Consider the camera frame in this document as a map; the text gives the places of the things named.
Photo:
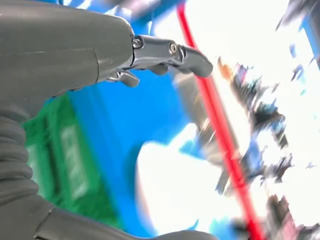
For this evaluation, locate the red straight strip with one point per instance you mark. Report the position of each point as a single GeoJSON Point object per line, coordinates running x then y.
{"type": "Point", "coordinates": [220, 132]}

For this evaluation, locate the green plastic crate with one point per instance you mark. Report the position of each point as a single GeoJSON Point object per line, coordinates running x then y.
{"type": "Point", "coordinates": [72, 159]}

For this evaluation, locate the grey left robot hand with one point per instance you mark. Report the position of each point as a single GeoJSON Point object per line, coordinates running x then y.
{"type": "Point", "coordinates": [50, 49]}

